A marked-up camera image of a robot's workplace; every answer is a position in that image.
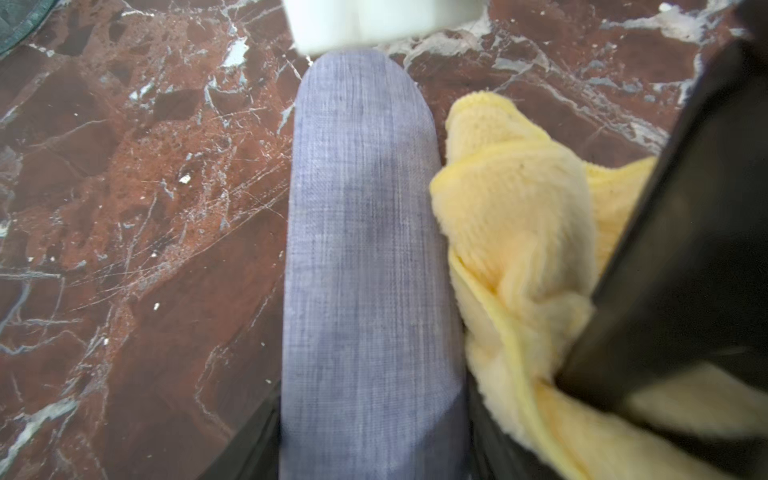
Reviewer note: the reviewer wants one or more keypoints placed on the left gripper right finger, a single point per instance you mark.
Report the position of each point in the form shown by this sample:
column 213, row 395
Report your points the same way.
column 494, row 455

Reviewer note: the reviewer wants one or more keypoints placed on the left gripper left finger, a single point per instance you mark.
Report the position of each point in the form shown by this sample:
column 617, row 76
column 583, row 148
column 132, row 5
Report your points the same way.
column 253, row 453

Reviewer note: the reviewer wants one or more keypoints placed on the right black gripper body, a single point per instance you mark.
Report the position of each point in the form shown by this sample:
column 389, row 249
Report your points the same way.
column 688, row 280

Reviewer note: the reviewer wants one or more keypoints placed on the lavender eyeglass case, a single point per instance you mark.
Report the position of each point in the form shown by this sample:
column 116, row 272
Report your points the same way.
column 373, row 374

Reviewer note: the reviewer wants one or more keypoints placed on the yellow microfiber cloth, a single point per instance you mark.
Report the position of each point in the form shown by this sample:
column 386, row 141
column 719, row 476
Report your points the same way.
column 530, row 226

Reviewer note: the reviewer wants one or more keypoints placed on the glass vase with flowers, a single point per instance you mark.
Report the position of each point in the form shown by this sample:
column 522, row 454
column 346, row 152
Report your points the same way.
column 21, row 18

